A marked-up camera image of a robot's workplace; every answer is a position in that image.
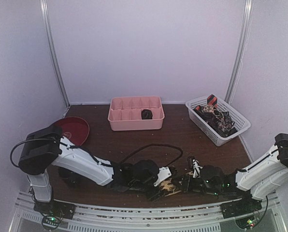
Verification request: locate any leopard print tie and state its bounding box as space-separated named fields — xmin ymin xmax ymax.
xmin=159 ymin=178 xmax=181 ymax=197

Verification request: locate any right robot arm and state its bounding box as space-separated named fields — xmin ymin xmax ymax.
xmin=172 ymin=133 xmax=288 ymax=218

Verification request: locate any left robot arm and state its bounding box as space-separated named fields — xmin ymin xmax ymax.
xmin=11 ymin=126 xmax=172 ymax=215

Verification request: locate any dark patterned ties pile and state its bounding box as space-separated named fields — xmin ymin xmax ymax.
xmin=193 ymin=105 xmax=238 ymax=138

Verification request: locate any rolled black tie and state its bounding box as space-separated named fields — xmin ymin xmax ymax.
xmin=141 ymin=109 xmax=153 ymax=120

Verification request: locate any dark blue cup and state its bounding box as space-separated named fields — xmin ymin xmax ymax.
xmin=58 ymin=167 xmax=81 ymax=188

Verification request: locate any right circuit board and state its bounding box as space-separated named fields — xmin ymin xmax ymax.
xmin=240 ymin=217 xmax=259 ymax=230

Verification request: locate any circuit board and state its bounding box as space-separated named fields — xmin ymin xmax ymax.
xmin=240 ymin=217 xmax=259 ymax=230
xmin=41 ymin=215 xmax=61 ymax=230

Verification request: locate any pink divided organizer box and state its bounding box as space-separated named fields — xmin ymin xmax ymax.
xmin=108 ymin=96 xmax=165 ymax=131

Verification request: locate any white plastic mesh basket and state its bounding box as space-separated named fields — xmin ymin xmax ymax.
xmin=186 ymin=94 xmax=251 ymax=146

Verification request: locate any red black striped tie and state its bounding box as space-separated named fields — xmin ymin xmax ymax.
xmin=207 ymin=94 xmax=218 ymax=108

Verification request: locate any red round plate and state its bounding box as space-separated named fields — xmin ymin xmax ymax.
xmin=50 ymin=116 xmax=90 ymax=146

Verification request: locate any left circuit board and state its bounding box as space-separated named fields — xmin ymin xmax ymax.
xmin=41 ymin=215 xmax=61 ymax=230

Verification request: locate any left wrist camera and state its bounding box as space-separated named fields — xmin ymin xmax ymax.
xmin=154 ymin=166 xmax=177 ymax=187

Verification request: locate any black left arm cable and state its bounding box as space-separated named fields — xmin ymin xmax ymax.
xmin=121 ymin=143 xmax=184 ymax=170

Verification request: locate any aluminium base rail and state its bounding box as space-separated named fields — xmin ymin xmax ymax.
xmin=8 ymin=192 xmax=287 ymax=232

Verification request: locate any right aluminium corner post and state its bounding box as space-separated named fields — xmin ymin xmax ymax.
xmin=225 ymin=0 xmax=253 ymax=104

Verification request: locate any aluminium corner post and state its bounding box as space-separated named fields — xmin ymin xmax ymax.
xmin=225 ymin=0 xmax=253 ymax=104
xmin=40 ymin=0 xmax=71 ymax=108

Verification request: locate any left aluminium corner post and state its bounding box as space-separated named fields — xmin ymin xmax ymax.
xmin=40 ymin=0 xmax=71 ymax=108

